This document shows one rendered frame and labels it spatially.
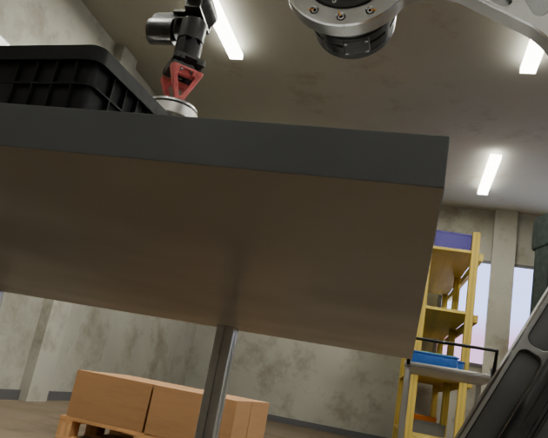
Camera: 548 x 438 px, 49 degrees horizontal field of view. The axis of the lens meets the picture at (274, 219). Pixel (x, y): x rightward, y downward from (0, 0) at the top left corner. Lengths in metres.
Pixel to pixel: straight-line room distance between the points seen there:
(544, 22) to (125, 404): 3.06
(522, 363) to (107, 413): 3.05
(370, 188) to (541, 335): 0.38
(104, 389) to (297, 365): 5.32
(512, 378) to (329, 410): 7.88
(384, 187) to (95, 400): 3.30
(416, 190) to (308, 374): 8.23
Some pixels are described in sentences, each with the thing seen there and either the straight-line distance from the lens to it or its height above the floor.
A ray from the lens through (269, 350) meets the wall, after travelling 8.76.
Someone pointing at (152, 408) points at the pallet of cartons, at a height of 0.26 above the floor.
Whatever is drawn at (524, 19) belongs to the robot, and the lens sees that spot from 0.94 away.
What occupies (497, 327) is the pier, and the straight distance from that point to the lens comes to 8.60.
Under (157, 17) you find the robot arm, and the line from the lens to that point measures 1.40.
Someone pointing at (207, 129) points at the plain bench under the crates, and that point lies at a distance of 0.47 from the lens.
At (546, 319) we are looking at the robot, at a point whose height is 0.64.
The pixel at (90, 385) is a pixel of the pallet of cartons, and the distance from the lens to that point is 3.68.
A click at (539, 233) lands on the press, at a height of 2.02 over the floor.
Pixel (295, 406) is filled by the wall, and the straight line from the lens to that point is 8.66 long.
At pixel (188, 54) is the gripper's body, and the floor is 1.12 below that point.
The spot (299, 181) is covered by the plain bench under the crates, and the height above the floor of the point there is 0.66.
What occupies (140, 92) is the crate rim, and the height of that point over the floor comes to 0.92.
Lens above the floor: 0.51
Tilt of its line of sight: 15 degrees up
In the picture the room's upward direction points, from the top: 11 degrees clockwise
